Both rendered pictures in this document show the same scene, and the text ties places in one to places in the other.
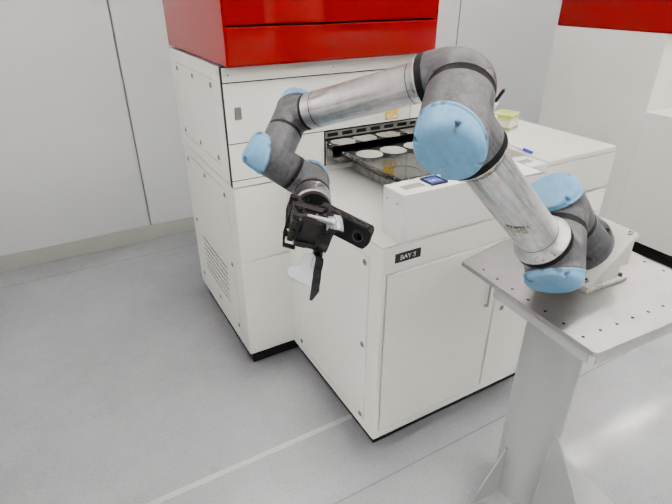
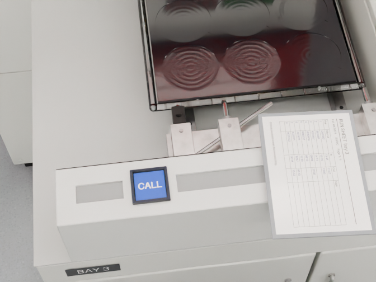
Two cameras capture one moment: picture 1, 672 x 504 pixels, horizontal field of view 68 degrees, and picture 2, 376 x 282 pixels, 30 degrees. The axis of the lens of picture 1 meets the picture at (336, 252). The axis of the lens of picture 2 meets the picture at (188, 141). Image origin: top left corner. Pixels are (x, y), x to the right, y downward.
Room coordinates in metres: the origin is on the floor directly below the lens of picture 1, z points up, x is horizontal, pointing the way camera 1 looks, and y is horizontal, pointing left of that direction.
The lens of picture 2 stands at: (0.91, -0.52, 1.89)
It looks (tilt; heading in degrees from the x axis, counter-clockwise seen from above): 59 degrees down; 24
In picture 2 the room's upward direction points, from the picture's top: 1 degrees counter-clockwise
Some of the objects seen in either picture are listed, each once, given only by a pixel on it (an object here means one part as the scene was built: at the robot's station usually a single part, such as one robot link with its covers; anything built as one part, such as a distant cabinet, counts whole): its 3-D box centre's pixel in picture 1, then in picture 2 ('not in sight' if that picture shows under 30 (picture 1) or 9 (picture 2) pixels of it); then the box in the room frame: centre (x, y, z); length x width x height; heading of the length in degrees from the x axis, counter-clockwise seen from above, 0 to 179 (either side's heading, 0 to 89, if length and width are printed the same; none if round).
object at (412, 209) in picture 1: (466, 195); (236, 197); (1.40, -0.39, 0.89); 0.55 x 0.09 x 0.14; 120
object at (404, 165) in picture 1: (411, 157); (241, 15); (1.74, -0.27, 0.90); 0.34 x 0.34 x 0.01; 30
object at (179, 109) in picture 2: not in sight; (178, 117); (1.50, -0.25, 0.90); 0.04 x 0.02 x 0.03; 30
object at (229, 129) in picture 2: not in sight; (231, 142); (1.48, -0.35, 0.89); 0.08 x 0.03 x 0.03; 30
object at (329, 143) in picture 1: (375, 144); not in sight; (1.92, -0.15, 0.89); 0.44 x 0.02 x 0.10; 120
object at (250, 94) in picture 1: (333, 116); not in sight; (1.84, 0.01, 1.02); 0.82 x 0.03 x 0.40; 120
